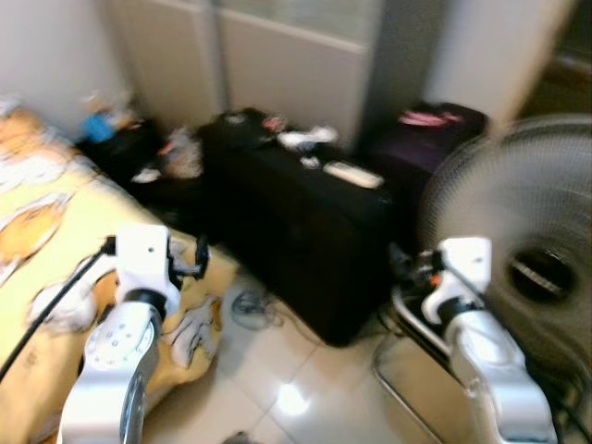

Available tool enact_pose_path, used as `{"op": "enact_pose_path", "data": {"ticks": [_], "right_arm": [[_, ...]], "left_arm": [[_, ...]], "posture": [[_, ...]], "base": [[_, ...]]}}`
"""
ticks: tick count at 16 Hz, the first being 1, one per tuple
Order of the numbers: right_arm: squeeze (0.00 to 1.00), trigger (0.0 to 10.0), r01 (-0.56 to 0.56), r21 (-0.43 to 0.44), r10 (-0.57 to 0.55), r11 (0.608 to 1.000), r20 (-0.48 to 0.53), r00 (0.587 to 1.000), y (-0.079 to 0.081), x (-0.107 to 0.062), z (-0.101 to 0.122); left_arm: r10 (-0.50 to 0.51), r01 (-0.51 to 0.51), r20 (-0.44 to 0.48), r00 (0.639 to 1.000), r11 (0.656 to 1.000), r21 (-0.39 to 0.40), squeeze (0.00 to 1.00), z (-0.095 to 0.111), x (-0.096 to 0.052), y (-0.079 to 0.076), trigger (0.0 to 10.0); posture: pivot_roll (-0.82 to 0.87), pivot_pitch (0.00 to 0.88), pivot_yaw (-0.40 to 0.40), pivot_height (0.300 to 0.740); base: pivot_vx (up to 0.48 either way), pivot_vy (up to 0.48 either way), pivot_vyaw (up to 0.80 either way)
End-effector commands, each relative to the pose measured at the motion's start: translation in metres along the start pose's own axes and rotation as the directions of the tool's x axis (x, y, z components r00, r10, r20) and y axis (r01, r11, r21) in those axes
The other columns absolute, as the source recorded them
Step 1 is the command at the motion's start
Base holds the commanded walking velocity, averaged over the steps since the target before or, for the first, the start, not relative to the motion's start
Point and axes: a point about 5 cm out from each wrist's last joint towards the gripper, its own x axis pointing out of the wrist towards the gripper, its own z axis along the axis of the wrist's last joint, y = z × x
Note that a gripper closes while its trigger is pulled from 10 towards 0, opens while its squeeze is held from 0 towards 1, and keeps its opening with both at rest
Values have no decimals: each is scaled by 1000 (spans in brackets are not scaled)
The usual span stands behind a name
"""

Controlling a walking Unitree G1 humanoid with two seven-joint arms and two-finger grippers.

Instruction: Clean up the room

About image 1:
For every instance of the large black suitcase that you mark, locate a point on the large black suitcase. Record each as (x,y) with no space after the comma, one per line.
(287,231)

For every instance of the dark purple suitcase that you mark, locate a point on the dark purple suitcase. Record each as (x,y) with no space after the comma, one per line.
(407,157)

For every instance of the yellow cartoon egg blanket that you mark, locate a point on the yellow cartoon egg blanket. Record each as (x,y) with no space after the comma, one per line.
(55,213)

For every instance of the white crumpled cloth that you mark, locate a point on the white crumpled cloth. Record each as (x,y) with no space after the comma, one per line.
(310,137)

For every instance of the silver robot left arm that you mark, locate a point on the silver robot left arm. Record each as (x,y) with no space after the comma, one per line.
(111,370)

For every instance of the white remote control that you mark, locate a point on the white remote control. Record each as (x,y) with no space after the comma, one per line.
(351,174)

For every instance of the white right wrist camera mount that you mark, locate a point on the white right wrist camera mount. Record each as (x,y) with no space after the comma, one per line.
(462,264)

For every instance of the small blue object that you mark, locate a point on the small blue object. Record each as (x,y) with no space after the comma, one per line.
(97,127)

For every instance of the chrome tube frame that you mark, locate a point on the chrome tube frame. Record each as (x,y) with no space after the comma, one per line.
(412,324)

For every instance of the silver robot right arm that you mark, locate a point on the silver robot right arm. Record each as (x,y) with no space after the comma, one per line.
(490,370)

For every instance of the white sliding door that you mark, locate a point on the white sliding door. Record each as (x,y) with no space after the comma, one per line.
(277,65)

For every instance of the pink striped item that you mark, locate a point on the pink striped item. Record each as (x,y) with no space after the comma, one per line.
(430,117)

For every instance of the clear plastic bag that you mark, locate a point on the clear plastic bag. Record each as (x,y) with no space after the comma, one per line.
(183,155)

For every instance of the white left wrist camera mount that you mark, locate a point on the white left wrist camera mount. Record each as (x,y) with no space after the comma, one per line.
(143,254)

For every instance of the grey standing fan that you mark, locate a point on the grey standing fan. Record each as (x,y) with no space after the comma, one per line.
(518,203)

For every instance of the small black bag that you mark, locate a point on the small black bag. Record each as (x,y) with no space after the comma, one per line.
(125,153)

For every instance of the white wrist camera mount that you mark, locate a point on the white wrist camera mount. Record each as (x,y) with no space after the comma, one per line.
(143,254)
(462,264)

